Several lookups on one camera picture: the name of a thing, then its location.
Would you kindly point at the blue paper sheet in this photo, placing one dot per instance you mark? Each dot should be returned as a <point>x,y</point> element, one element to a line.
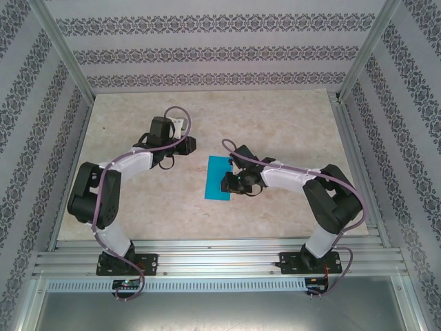
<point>213,179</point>

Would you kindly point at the grey metal sheet tray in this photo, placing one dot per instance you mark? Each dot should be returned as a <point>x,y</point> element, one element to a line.
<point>220,310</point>

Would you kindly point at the left aluminium side rail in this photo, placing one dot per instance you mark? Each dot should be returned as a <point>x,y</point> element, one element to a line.
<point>83,127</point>

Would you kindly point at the aluminium side rail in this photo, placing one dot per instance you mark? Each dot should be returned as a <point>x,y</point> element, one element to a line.
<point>345,131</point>
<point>83,127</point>

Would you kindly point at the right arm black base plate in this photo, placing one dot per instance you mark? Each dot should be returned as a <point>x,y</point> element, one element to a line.
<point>287,262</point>

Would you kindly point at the right aluminium frame post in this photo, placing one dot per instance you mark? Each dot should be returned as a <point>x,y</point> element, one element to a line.
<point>370,51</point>

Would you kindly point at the right small circuit board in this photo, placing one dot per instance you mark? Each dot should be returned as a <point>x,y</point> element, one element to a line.
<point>315,284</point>

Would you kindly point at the left small circuit board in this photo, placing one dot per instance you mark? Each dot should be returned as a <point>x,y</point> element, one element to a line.
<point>125,283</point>

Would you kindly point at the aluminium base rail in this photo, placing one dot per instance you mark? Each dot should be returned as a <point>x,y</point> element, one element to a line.
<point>220,258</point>

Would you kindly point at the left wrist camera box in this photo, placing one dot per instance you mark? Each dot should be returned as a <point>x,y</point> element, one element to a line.
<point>178,125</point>

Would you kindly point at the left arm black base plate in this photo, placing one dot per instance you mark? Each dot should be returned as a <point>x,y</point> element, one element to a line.
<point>150,262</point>

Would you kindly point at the right aluminium side rail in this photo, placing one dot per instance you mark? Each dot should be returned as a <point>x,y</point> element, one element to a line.
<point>345,131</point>

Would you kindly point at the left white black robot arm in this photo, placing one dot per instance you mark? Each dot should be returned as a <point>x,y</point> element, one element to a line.
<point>93,200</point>

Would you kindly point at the small circuit board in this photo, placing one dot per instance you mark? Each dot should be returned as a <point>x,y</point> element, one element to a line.
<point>315,284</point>
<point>125,283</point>

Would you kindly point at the aluminium frame post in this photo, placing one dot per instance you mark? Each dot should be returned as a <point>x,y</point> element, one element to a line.
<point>65,51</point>
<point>370,51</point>

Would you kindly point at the left aluminium frame post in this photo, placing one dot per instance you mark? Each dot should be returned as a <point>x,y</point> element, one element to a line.
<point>65,51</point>

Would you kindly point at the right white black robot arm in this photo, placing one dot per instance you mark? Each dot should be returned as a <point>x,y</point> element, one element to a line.
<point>324,207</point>

